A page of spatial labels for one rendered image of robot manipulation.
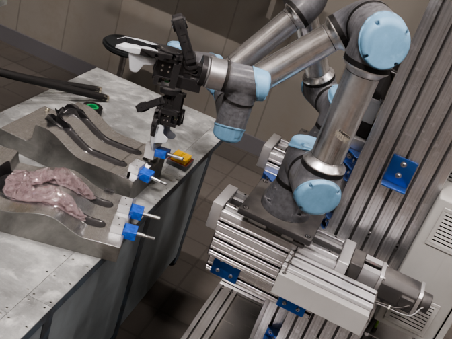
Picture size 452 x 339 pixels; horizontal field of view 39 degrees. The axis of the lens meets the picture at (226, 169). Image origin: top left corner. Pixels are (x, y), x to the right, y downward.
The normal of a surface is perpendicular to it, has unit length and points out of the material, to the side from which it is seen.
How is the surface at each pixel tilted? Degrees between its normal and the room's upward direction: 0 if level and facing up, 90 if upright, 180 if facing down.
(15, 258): 0
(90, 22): 90
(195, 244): 0
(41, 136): 90
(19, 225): 90
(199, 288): 0
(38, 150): 90
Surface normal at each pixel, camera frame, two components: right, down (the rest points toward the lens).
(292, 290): -0.35, 0.37
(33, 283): 0.29, -0.83
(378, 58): 0.11, 0.40
